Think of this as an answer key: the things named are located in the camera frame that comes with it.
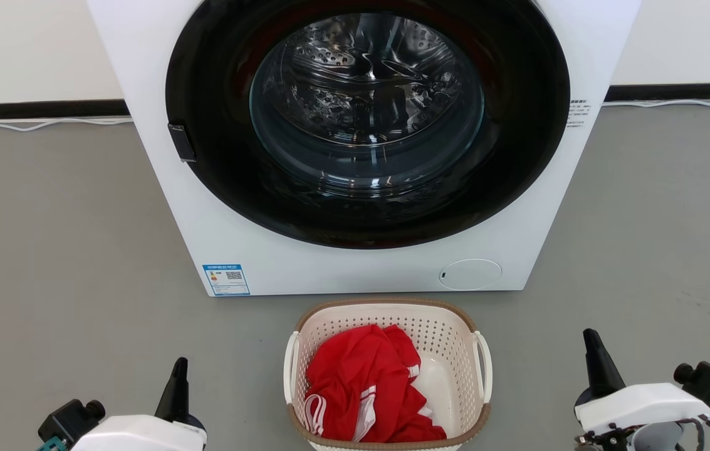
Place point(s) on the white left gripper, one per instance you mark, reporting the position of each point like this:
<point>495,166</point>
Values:
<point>141,435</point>

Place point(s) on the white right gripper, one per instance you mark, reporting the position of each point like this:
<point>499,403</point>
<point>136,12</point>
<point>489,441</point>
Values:
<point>643,407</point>

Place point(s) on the cream perforated laundry basket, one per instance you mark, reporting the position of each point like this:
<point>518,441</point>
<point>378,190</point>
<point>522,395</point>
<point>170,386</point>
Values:
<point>448,322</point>

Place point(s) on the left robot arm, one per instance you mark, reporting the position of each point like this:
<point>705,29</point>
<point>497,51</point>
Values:
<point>69,417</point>

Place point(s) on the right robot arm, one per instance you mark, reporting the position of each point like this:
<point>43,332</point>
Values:
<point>709,382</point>

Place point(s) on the blue energy label sticker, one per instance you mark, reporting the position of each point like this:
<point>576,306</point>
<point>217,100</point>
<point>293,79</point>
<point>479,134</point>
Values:
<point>226,280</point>

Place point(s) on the round white filter cover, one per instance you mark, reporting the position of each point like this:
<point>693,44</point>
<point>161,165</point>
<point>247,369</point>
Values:
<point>470,274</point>

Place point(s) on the white front-load washing machine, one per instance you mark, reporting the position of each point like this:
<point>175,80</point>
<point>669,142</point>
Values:
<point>235,247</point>

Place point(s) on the red garment with white stripes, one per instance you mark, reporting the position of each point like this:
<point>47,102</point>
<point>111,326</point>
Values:
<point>354,382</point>

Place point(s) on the black round washer door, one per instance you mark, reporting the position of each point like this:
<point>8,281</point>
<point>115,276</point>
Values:
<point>521,153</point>

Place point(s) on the small printed text sticker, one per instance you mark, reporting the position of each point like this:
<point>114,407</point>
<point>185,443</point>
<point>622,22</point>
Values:
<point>578,113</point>

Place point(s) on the steel washer drum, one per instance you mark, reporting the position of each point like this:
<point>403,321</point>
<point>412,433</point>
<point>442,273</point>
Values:
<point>367,88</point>

